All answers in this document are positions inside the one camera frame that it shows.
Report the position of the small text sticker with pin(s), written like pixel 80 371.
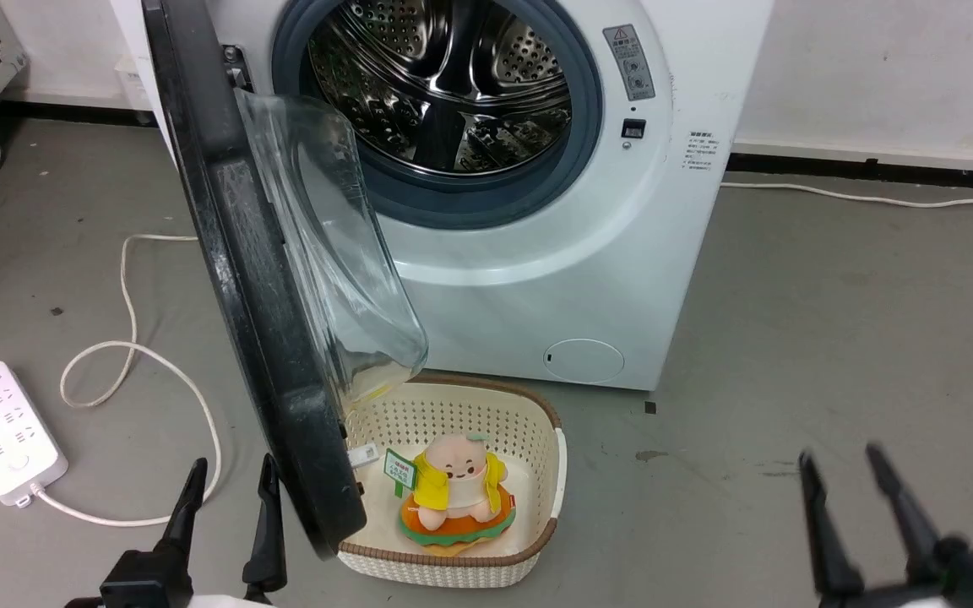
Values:
pixel 699 150

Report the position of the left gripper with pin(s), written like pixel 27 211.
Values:
pixel 144 584

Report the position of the white front-load washing machine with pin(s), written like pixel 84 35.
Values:
pixel 588 253

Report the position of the grey rubber door gasket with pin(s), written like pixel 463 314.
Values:
pixel 486 198

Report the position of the black washing machine door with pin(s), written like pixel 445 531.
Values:
pixel 258 338

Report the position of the cream plastic laundry basket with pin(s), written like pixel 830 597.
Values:
pixel 529 431

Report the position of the steel washing machine drum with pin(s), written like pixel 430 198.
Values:
pixel 453 76

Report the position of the plush doll on burger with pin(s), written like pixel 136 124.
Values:
pixel 455 494

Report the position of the metal door hinge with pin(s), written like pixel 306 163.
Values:
pixel 236 67

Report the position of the round drain filter cover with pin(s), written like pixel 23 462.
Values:
pixel 584 360

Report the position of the black door latch socket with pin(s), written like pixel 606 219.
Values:
pixel 633 128

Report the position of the grey warning label sticker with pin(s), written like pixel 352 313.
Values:
pixel 628 61

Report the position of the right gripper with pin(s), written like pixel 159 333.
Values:
pixel 972 578

